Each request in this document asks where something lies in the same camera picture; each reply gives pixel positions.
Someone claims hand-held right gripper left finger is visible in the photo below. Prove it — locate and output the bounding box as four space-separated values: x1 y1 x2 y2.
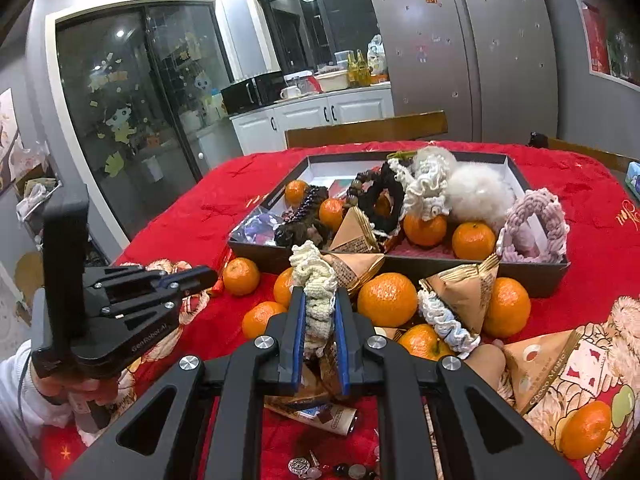
60 286 307 480

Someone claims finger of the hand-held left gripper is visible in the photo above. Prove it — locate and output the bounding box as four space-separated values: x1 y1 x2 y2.
85 265 219 296
95 282 211 331

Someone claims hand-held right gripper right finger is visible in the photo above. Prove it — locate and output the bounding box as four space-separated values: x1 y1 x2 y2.
334 287 583 480

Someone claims beige knitted scrunchie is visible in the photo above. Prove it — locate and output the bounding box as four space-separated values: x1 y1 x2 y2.
290 240 339 358

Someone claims black gift box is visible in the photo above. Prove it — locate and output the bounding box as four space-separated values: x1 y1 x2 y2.
227 151 571 298

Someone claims black scrunchie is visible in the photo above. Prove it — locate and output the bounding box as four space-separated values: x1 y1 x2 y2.
357 162 406 241

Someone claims person's left forearm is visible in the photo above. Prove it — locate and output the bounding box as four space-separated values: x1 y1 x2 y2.
0 342 56 480

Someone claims person's left hand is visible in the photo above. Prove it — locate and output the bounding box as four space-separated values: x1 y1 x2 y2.
37 366 132 433

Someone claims pile of mandarin oranges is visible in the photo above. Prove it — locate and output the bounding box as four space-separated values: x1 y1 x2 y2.
222 179 532 361

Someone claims chocolate candy tube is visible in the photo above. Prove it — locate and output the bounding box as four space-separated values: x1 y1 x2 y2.
265 395 358 433

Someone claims red printed blanket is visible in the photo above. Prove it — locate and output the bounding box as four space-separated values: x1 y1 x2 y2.
40 140 640 480

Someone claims purple patterned round item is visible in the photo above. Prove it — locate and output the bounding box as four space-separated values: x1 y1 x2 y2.
243 211 285 247

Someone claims white grey knitted scrunchie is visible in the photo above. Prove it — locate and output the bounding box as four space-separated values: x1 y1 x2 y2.
417 287 481 358

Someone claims pile of brown triangular packets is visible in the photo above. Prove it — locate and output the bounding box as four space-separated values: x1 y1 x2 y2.
300 205 586 416

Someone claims brown rounded object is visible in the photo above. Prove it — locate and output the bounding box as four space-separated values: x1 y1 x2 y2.
467 340 512 403

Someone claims glass sliding door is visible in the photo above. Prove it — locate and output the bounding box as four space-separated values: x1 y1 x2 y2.
54 2 236 241

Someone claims black microwave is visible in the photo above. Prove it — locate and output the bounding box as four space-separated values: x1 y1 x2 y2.
220 71 287 115

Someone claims white kitchen cabinet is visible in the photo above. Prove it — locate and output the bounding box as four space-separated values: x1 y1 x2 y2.
230 85 396 157

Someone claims white fluffy pom-pom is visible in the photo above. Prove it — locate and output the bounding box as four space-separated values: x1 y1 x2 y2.
446 162 517 231

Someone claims white fluffy scrunchie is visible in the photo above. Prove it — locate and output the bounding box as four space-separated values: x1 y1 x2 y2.
415 147 458 181

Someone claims wooden chair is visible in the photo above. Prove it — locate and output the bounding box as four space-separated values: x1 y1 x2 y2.
284 111 447 150

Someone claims pink knitted scrunchie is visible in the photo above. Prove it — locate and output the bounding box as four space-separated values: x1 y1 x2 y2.
497 187 571 263

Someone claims white basin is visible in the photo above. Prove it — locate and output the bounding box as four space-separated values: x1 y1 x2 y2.
315 71 351 93

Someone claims loose mandarin orange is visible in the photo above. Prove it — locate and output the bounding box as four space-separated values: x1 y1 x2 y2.
560 400 613 460

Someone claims plastic bag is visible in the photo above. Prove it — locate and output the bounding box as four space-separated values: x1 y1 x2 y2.
367 35 390 77

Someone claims dark kitchen window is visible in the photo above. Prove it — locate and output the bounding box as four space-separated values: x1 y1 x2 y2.
257 0 381 73

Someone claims silver refrigerator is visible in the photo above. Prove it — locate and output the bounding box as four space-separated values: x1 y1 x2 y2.
360 0 560 143

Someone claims beaded charm bracelet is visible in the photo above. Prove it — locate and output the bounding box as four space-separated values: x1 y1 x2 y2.
287 447 383 480

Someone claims wall poster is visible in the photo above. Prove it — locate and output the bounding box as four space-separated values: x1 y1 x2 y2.
0 87 23 196

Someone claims dark bead bracelet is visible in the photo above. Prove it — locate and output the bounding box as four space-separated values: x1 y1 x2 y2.
282 185 331 221

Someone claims brown wooden bead bracelet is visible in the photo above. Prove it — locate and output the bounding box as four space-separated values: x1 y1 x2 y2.
345 170 386 206

